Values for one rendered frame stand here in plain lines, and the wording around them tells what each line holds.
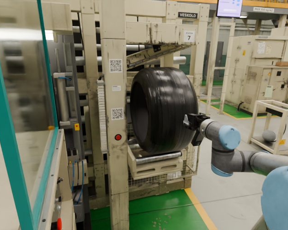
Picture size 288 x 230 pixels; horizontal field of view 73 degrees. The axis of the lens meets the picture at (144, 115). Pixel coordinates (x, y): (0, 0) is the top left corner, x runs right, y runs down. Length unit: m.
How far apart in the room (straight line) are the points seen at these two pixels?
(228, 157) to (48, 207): 0.67
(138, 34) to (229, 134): 0.95
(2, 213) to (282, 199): 0.53
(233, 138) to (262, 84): 4.86
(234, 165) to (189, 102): 0.45
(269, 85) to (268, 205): 5.47
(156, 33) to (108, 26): 0.46
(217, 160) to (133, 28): 1.01
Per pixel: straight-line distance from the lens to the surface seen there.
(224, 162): 0.89
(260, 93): 5.71
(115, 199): 1.55
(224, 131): 0.84
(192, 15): 2.02
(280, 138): 3.58
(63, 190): 1.06
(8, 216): 0.54
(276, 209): 0.39
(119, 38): 1.17
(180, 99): 1.14
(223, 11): 5.21
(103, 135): 1.27
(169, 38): 1.56
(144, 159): 1.33
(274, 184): 0.39
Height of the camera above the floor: 1.60
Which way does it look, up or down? 18 degrees down
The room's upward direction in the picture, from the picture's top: 1 degrees clockwise
